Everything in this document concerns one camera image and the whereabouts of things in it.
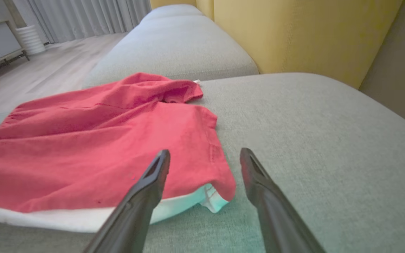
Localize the large yellow sofa back cushion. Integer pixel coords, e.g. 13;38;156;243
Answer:
213;0;404;89

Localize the grey pleated curtain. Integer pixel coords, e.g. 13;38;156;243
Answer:
13;0;152;45

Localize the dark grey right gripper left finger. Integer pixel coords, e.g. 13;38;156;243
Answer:
83;149;171;253

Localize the small yellow sofa back cushion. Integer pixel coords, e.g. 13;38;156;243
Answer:
195;0;216;21

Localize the red Bulls 23 jersey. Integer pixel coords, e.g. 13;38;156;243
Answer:
0;72;237;233

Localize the white ribbed planter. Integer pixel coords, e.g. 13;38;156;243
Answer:
15;25;47;56

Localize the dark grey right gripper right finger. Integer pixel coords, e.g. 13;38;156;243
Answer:
239;148;326;253

